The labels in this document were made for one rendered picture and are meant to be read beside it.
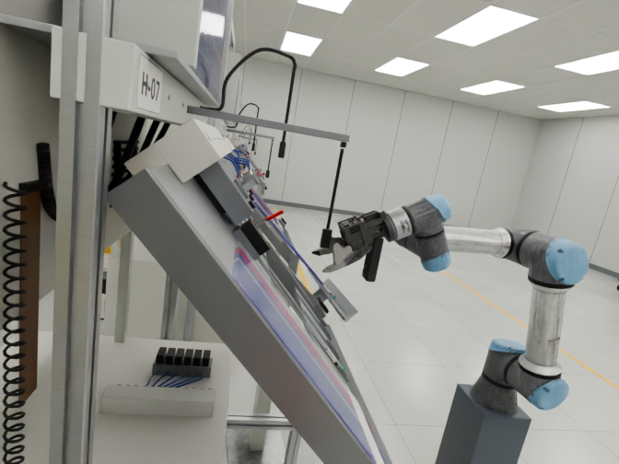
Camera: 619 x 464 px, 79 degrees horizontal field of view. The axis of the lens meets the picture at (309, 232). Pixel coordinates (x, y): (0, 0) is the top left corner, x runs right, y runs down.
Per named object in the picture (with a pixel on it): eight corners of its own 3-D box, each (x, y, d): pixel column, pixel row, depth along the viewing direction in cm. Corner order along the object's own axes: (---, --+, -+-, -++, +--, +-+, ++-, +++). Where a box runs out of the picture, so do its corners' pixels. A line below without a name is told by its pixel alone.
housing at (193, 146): (192, 177, 112) (232, 151, 113) (154, 203, 65) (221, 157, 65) (176, 154, 110) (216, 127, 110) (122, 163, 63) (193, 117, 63)
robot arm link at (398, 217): (402, 231, 99) (415, 238, 91) (386, 237, 99) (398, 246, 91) (394, 204, 97) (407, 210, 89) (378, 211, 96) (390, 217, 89)
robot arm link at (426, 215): (457, 226, 93) (449, 193, 90) (415, 241, 92) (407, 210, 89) (440, 217, 100) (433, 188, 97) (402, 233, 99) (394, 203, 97)
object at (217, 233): (251, 250, 121) (264, 242, 121) (256, 373, 57) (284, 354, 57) (188, 163, 111) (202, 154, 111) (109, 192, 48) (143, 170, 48)
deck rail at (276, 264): (312, 334, 133) (327, 325, 133) (313, 337, 131) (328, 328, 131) (188, 163, 113) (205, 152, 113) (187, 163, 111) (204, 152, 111)
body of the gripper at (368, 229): (333, 223, 95) (378, 205, 96) (344, 253, 98) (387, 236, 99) (341, 229, 88) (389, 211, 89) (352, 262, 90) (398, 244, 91)
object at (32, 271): (44, 387, 63) (50, 179, 55) (25, 410, 57) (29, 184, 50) (36, 386, 62) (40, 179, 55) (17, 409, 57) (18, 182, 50)
